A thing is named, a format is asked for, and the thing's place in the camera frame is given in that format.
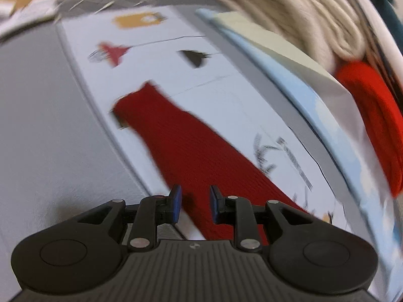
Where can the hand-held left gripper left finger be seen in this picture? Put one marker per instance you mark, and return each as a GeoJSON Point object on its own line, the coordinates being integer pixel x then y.
{"type": "Point", "coordinates": [175, 206]}

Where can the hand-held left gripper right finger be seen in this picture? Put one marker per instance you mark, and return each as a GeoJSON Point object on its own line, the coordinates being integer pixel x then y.
{"type": "Point", "coordinates": [215, 206]}

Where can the dark red knitted sweater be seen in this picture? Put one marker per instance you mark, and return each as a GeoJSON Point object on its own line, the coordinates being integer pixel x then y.
{"type": "Point", "coordinates": [189, 151]}

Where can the light blue duvet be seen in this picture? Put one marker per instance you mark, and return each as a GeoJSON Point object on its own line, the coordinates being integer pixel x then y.
{"type": "Point", "coordinates": [314, 100]}

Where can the grey printed bed sheet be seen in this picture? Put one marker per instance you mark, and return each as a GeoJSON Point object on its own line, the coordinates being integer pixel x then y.
{"type": "Point", "coordinates": [47, 116]}

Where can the bright red folded blanket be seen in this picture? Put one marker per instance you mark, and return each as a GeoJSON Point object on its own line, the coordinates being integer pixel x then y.
{"type": "Point", "coordinates": [374, 100]}

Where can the cream folded blanket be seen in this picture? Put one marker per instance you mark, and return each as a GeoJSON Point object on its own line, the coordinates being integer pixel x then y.
{"type": "Point", "coordinates": [302, 9]}

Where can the dark teal object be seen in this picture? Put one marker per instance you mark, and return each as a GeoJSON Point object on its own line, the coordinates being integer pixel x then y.
{"type": "Point", "coordinates": [392, 3]}

